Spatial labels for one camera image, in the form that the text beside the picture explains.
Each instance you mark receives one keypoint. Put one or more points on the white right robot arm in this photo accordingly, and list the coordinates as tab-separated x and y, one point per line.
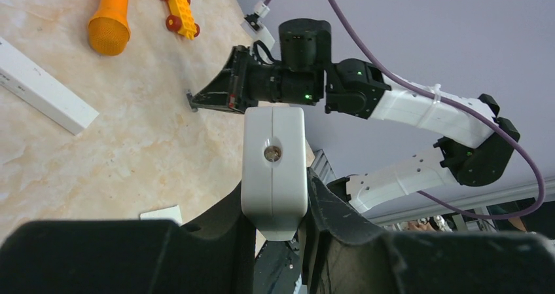
475	143

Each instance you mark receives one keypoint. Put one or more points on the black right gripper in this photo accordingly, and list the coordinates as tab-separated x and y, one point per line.
298	78

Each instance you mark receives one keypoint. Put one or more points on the orange toy microphone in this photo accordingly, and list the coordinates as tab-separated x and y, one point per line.
108	29

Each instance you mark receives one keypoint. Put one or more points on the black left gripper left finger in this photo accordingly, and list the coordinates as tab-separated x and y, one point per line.
213	253

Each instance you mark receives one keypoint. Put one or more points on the white remote battery cover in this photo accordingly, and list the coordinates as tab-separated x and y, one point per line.
27	80

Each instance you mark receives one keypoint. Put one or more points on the yellow toy car red wheels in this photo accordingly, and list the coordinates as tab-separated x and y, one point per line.
180	19

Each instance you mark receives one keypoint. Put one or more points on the small white remote control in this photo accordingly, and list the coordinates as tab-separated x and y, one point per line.
274	194

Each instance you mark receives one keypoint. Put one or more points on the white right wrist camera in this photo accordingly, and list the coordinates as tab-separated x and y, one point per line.
263	41

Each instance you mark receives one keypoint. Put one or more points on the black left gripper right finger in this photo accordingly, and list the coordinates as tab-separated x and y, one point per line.
343	252

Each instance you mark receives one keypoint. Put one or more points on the small white battery door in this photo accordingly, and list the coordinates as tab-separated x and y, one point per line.
172	213

